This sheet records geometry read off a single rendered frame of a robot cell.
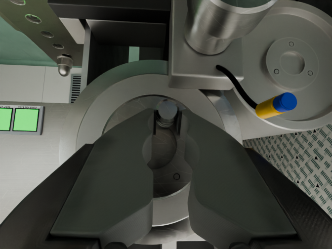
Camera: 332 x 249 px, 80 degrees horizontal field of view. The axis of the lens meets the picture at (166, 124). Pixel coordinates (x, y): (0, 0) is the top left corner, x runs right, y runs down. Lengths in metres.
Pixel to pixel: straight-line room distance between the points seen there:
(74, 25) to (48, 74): 3.18
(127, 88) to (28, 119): 0.43
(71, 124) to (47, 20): 0.29
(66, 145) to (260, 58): 0.18
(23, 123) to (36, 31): 0.21
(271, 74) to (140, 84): 0.11
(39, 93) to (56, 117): 2.81
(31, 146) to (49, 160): 0.05
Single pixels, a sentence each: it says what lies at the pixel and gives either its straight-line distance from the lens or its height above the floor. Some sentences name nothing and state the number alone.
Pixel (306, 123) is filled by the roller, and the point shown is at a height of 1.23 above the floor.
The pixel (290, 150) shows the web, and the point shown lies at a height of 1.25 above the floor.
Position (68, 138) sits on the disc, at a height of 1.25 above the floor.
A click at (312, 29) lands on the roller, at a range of 0.25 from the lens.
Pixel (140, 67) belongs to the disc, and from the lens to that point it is 0.18.
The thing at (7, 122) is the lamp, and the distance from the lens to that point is 0.59.
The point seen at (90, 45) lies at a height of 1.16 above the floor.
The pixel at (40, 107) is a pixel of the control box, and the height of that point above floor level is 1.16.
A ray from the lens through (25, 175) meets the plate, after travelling 0.57.
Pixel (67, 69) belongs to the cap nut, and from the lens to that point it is 0.56.
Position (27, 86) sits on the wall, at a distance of 3.45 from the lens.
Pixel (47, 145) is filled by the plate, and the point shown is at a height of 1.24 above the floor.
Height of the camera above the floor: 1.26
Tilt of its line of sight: 8 degrees down
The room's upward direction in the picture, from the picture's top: 179 degrees counter-clockwise
